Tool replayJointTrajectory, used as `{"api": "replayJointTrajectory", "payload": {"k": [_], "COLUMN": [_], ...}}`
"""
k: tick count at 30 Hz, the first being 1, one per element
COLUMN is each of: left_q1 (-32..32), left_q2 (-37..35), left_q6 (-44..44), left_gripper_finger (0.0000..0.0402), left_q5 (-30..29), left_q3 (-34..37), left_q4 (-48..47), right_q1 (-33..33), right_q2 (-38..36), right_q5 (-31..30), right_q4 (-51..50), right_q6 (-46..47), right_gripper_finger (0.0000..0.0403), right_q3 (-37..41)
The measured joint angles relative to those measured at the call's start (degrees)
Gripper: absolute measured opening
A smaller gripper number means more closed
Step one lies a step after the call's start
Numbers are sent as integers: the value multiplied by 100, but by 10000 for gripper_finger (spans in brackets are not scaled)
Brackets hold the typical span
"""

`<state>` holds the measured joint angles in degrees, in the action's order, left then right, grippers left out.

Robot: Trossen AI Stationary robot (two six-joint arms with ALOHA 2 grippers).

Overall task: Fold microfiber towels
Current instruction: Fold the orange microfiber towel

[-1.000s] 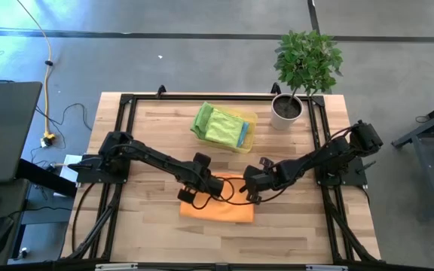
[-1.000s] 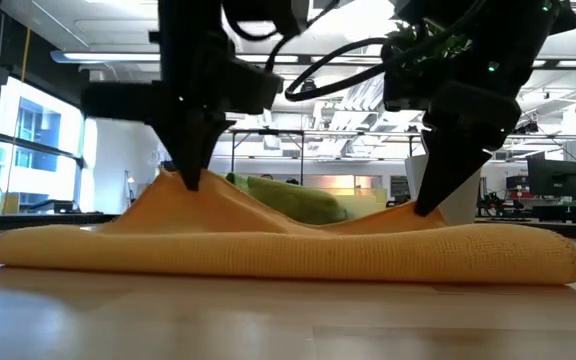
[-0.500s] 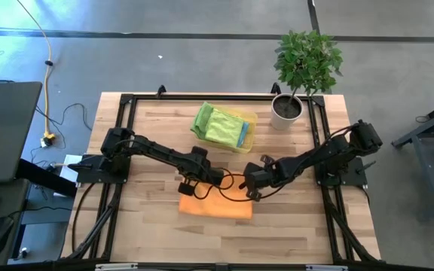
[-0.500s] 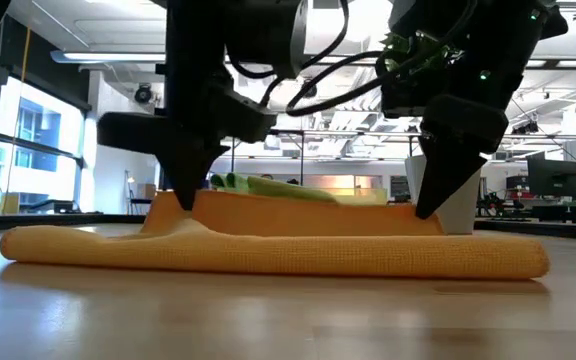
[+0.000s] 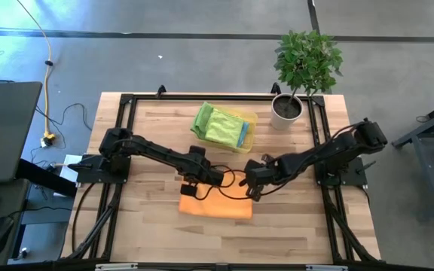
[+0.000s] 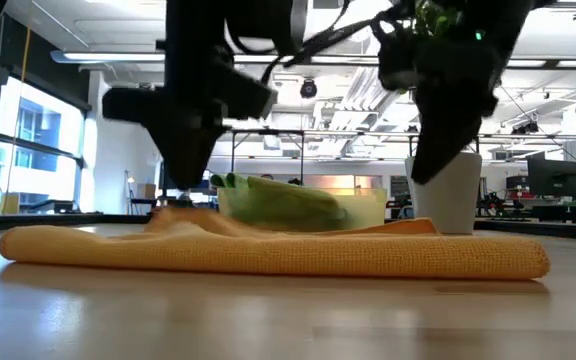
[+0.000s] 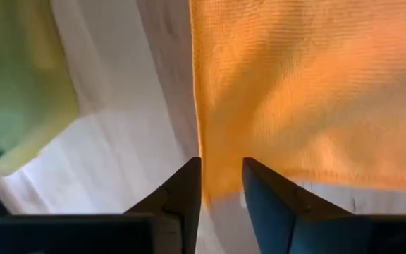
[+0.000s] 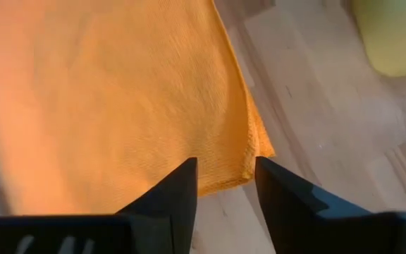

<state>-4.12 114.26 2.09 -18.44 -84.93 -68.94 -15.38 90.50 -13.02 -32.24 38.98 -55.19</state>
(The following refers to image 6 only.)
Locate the black metal overhead frame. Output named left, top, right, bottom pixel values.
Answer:
left=217, top=128, right=576, bottom=189

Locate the black computer monitor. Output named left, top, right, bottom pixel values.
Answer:
left=526, top=158, right=576, bottom=201

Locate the orange microfiber towel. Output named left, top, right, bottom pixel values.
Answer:
left=0, top=206, right=552, bottom=280

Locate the lime green microfiber towel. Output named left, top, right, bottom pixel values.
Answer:
left=210, top=172, right=354, bottom=232

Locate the cardboard box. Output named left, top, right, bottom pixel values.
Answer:
left=0, top=192, right=21, bottom=215

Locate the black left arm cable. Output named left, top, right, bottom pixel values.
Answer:
left=227, top=0, right=384, bottom=84

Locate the black table edge rail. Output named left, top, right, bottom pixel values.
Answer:
left=0, top=212, right=576, bottom=241

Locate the black ceiling camera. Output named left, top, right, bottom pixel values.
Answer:
left=510, top=119, right=540, bottom=135

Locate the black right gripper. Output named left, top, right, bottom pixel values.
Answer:
left=378, top=27, right=502, bottom=185

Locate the black ceiling spotlight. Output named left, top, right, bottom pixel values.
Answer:
left=299, top=78, right=319, bottom=100

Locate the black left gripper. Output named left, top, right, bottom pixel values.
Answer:
left=101, top=62, right=277, bottom=190

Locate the translucent yellow plastic bin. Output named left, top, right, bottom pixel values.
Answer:
left=217, top=187, right=388, bottom=232

